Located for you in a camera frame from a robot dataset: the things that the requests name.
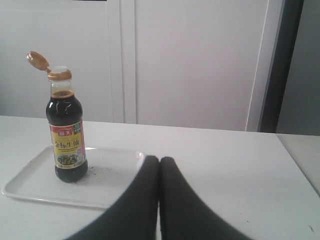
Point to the dark grey vertical post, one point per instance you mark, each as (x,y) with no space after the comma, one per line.
(288,25)

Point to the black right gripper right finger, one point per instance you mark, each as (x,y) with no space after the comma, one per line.
(183,215)

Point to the soy sauce bottle gold cap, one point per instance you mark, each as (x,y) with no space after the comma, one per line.
(65,118)

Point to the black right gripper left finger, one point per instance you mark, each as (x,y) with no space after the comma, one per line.
(134,215)

